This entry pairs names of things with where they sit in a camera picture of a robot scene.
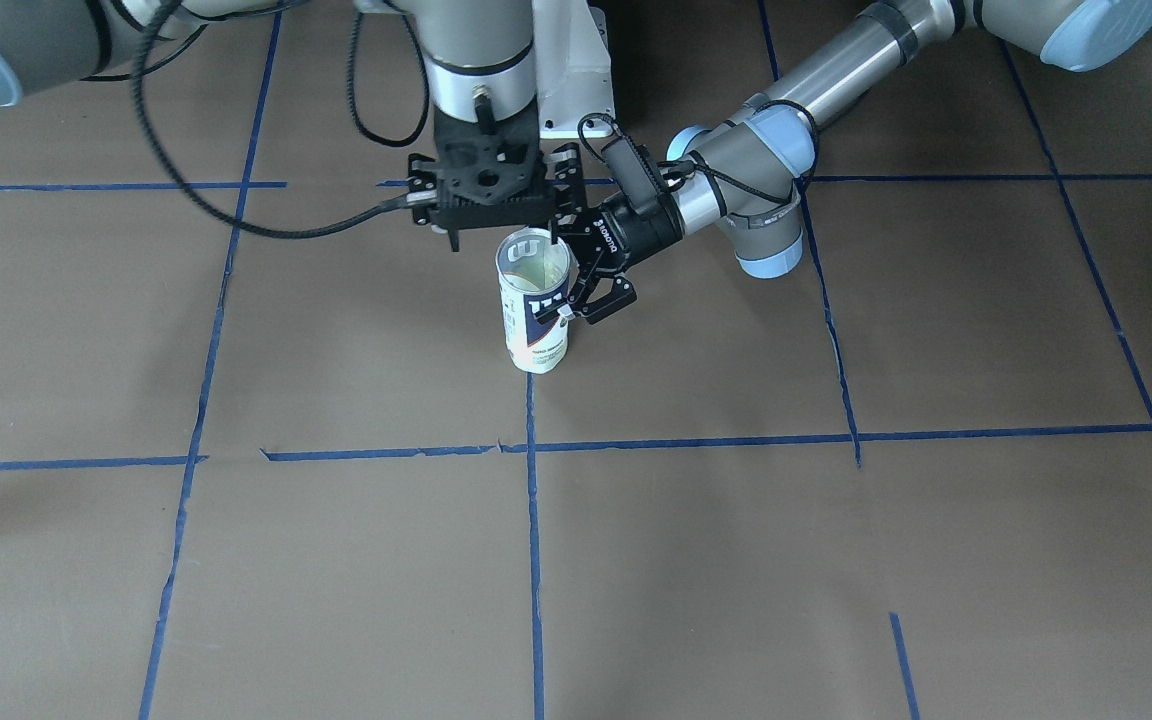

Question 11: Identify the yellow tennis ball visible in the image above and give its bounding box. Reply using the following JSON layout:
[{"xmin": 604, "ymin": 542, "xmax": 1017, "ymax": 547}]
[{"xmin": 500, "ymin": 263, "xmax": 570, "ymax": 293}]

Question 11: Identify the clear tennis ball can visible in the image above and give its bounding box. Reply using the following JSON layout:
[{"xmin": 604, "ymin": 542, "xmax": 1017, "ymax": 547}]
[{"xmin": 495, "ymin": 227, "xmax": 573, "ymax": 374}]

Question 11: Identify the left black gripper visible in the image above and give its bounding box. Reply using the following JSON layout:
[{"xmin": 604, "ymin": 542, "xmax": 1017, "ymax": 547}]
[{"xmin": 548, "ymin": 194, "xmax": 684, "ymax": 325}]

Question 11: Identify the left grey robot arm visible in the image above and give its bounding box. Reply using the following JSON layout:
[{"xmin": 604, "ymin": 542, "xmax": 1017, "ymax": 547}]
[{"xmin": 535, "ymin": 1, "xmax": 1152, "ymax": 323}]

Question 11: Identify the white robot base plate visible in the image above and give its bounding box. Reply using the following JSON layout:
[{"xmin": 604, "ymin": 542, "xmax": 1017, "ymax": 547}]
[{"xmin": 532, "ymin": 1, "xmax": 616, "ymax": 141}]

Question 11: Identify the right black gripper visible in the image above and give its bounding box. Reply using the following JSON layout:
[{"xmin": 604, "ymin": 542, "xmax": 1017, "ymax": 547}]
[{"xmin": 406, "ymin": 105, "xmax": 588, "ymax": 251}]

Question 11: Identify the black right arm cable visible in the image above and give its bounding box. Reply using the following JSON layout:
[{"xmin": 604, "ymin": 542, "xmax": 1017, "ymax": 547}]
[{"xmin": 131, "ymin": 0, "xmax": 437, "ymax": 241}]

